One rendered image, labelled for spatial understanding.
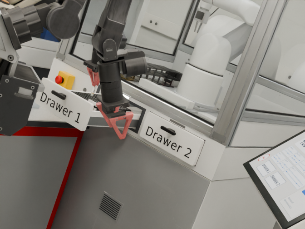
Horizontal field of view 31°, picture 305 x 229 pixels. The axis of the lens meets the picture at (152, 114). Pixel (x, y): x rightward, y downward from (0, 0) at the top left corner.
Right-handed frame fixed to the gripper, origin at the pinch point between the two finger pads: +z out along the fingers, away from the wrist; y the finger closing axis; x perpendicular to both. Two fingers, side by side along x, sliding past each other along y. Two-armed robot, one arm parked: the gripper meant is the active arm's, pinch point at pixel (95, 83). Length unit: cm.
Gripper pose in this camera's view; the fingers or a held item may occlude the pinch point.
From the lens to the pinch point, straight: 219.6
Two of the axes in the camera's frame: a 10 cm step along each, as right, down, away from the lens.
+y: -6.6, 1.8, -7.3
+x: 7.3, 3.9, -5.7
